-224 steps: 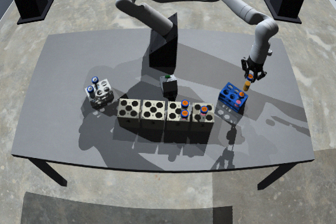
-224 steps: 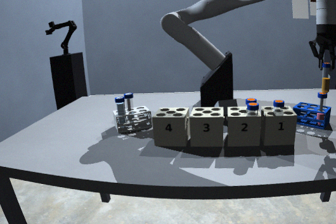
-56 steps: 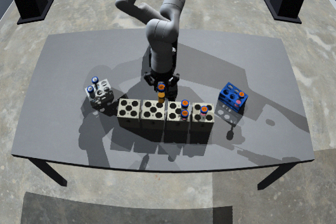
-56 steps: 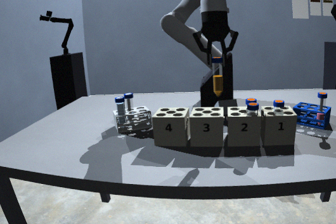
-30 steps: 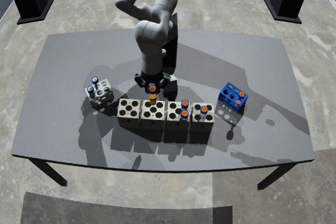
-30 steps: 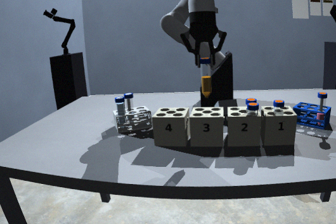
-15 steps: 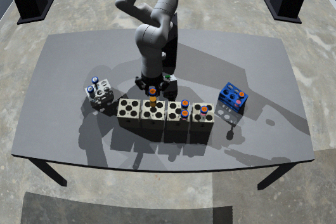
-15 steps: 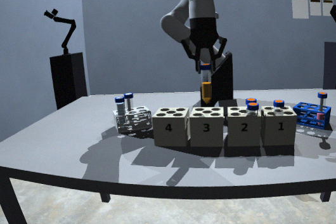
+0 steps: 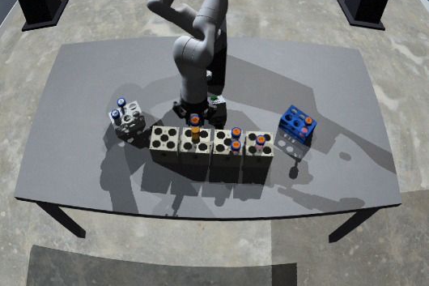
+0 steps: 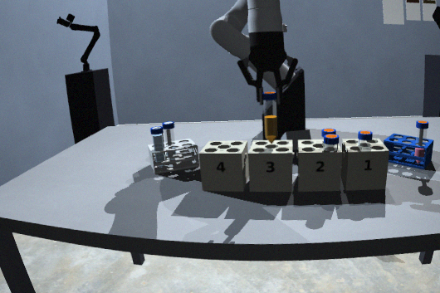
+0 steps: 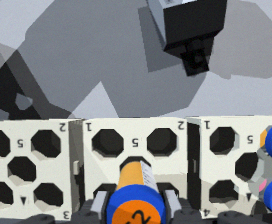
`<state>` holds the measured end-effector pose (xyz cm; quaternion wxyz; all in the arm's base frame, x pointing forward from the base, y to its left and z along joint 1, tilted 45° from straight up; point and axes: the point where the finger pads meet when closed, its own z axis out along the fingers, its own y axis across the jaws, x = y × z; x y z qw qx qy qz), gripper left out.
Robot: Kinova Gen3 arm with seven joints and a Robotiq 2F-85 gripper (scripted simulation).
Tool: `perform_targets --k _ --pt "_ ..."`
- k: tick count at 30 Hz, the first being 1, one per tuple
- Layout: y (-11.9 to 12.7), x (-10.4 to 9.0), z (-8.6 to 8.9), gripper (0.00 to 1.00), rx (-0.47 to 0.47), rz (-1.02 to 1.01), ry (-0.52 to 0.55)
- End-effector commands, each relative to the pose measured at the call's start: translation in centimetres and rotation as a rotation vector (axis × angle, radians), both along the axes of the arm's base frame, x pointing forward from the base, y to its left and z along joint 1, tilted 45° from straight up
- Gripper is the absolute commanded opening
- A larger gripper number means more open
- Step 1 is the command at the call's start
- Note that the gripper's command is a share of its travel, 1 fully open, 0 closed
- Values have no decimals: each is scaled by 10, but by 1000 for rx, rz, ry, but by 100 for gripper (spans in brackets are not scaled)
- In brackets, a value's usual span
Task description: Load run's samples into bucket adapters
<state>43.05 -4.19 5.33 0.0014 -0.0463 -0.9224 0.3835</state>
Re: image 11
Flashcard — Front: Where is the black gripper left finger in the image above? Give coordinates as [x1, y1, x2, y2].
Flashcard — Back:
[15, 191, 110, 224]

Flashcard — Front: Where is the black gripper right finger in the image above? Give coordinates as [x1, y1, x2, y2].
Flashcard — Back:
[162, 190, 268, 224]

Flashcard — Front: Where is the white button box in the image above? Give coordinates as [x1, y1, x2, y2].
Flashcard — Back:
[147, 0, 227, 76]

